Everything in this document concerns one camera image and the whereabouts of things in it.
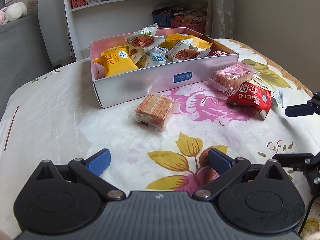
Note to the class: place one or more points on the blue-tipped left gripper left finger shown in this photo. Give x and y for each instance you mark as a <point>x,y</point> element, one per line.
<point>88,171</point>

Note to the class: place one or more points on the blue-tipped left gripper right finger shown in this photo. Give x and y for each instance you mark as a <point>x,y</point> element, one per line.
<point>230,171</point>

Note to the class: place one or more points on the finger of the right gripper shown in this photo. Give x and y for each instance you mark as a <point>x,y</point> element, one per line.
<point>309,108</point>
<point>307,163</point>

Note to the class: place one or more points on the white green snack packet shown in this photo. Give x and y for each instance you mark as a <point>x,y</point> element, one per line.
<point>276,93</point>

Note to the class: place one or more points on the red candy snack packet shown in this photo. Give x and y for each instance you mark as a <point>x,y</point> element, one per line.
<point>251,95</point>

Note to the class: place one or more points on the orange wafer snack packet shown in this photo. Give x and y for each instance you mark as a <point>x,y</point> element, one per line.
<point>155,111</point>

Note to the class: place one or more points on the pink nougat snack packet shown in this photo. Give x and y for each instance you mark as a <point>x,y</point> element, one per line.
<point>229,78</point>

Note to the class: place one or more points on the floral white tablecloth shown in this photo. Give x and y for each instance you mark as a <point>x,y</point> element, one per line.
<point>158,142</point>

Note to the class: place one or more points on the white pink snack box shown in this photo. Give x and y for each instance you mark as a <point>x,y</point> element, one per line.
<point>136,84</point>

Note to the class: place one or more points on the yellow cake snack packet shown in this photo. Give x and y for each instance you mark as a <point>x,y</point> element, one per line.
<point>116,61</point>

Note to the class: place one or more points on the beige patterned curtain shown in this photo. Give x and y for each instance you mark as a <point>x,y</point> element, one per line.
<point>220,19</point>

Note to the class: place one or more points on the walnut snack packet lower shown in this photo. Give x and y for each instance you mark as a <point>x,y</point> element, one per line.
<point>183,51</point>

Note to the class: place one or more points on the walnut snack packet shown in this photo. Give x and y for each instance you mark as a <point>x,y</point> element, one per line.
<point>145,38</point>
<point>183,51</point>

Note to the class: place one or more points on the grey sofa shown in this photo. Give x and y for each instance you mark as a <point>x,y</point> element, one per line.
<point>23,55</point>

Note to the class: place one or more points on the blue white snack packet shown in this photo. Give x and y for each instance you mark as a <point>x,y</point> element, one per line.
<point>153,57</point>

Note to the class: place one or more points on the pink plastic basket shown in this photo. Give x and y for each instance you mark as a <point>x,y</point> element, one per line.
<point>198,27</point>

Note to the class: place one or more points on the orange snack packet rear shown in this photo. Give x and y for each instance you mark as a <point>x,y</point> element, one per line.
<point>192,40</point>

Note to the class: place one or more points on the walnut snack packet upper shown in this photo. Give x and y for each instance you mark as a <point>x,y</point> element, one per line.
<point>145,38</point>

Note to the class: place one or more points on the white bookshelf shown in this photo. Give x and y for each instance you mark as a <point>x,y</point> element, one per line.
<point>106,18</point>

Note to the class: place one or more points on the blue storage bin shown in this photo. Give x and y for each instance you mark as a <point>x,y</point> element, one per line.
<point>163,21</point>

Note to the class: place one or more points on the small pink shelf basket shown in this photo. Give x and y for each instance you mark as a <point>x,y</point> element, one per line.
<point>78,3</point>

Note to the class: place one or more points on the white plush toy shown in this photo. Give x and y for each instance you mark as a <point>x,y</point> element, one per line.
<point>13,12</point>

